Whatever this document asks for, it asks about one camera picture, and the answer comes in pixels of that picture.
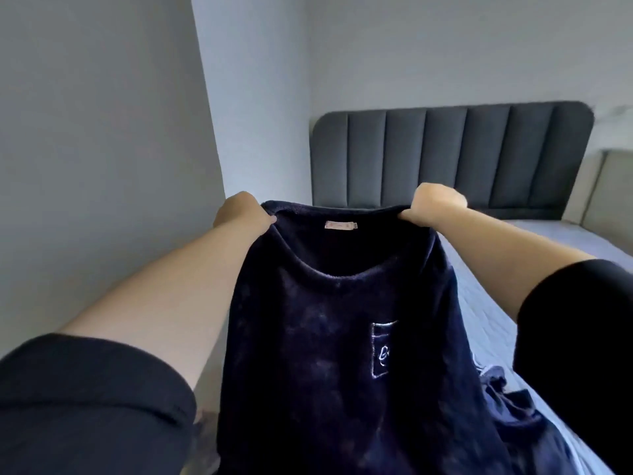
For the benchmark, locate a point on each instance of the person's right fingers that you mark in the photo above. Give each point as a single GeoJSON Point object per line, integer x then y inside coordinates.
{"type": "Point", "coordinates": [413, 217]}

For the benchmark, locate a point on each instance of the person's right hand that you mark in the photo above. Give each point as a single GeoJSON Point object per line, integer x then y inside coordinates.
{"type": "Point", "coordinates": [435, 202]}

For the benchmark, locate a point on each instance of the blue garment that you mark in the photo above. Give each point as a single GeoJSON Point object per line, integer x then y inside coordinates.
{"type": "Point", "coordinates": [524, 425]}

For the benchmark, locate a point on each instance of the person's left fingers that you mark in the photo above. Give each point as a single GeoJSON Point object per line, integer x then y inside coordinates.
{"type": "Point", "coordinates": [264, 223]}

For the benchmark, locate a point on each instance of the person's right forearm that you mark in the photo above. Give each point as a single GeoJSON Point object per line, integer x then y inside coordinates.
{"type": "Point", "coordinates": [499, 252]}

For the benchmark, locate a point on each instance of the bed with light blue sheet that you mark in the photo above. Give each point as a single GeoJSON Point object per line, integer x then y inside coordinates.
{"type": "Point", "coordinates": [499, 311]}

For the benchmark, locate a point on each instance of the person's black sleeve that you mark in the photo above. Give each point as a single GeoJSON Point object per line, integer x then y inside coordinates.
{"type": "Point", "coordinates": [89, 410]}
{"type": "Point", "coordinates": [578, 351]}

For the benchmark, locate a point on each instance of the navy blue fleece top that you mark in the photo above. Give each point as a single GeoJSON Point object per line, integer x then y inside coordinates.
{"type": "Point", "coordinates": [346, 351]}

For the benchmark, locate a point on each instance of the person's black right sleeve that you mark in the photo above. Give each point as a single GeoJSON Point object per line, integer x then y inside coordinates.
{"type": "Point", "coordinates": [578, 351]}

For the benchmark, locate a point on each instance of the person's black left sleeve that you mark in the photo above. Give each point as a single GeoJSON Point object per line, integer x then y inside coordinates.
{"type": "Point", "coordinates": [89, 410]}

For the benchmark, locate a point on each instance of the grey padded headboard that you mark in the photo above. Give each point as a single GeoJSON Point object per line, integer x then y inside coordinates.
{"type": "Point", "coordinates": [445, 158]}

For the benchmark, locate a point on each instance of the person's left hand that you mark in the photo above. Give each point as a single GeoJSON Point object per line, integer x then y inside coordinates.
{"type": "Point", "coordinates": [241, 210]}

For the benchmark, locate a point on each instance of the person's left forearm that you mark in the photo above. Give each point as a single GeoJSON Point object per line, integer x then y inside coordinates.
{"type": "Point", "coordinates": [168, 296]}

